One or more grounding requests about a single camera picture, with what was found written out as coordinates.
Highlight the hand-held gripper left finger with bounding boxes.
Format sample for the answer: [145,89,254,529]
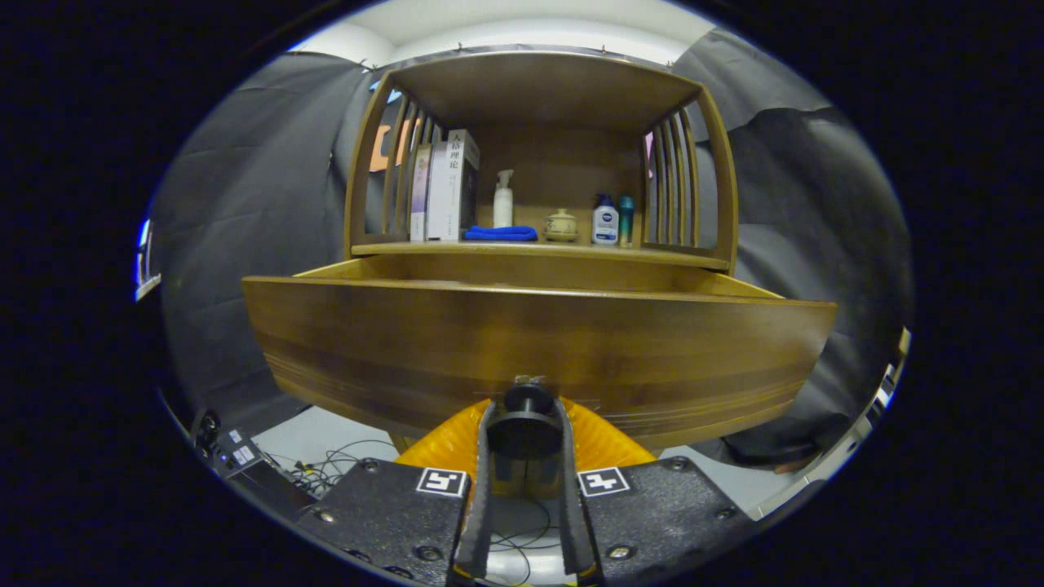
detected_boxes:
[298,398,497,587]

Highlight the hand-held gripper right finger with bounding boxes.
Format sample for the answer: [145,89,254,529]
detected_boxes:
[557,397,755,587]

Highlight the black drawer knob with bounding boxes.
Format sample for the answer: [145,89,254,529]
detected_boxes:
[487,375,564,457]

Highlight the wooden drawer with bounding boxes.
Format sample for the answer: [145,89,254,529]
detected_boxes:
[242,253,838,453]

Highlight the wooden countertop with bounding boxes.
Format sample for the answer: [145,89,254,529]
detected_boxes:
[352,239,729,270]

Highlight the black equipment box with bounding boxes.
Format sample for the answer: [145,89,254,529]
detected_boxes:
[192,408,315,523]

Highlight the blue folded cloth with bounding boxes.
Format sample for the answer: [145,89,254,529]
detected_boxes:
[462,225,539,243]

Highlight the beige lidded teacup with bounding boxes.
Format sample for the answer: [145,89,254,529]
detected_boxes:
[543,209,580,243]

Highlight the white lotion bottle blue cap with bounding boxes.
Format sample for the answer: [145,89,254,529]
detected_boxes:
[591,194,620,246]

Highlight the white pump bottle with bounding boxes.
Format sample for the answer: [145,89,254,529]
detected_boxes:
[493,169,515,229]

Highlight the thin pale purple book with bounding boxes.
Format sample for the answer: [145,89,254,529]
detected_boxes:
[409,143,433,242]

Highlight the thick white book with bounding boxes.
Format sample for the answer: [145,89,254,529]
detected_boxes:
[426,129,481,242]

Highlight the black backdrop cloth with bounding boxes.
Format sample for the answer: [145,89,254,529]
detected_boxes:
[151,29,913,470]

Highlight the black floor cable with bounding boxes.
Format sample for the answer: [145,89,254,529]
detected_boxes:
[488,497,565,585]

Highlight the tangled floor cables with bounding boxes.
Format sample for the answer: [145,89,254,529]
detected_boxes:
[277,439,400,498]

